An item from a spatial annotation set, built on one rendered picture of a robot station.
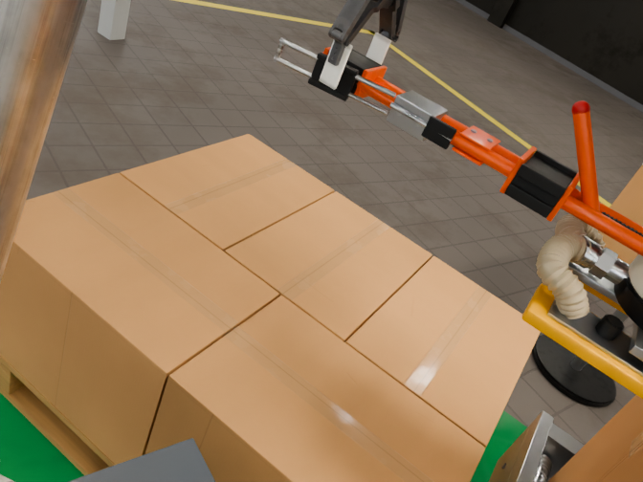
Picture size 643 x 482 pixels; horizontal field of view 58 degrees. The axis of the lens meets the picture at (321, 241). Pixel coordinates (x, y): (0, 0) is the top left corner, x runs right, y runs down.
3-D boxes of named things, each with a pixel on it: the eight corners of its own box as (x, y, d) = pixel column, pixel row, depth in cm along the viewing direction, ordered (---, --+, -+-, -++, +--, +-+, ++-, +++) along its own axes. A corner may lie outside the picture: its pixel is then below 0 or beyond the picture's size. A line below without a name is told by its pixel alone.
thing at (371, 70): (376, 94, 98) (388, 67, 96) (356, 100, 92) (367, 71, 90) (336, 71, 101) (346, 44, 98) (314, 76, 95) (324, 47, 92)
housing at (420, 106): (436, 134, 94) (450, 109, 92) (421, 142, 89) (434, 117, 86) (401, 114, 96) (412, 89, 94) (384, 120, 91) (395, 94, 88)
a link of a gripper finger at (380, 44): (375, 32, 95) (377, 32, 96) (359, 72, 99) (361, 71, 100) (389, 40, 94) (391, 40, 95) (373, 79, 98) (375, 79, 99)
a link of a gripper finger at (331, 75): (353, 45, 84) (350, 46, 84) (336, 89, 88) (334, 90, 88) (337, 36, 85) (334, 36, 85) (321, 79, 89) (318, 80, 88)
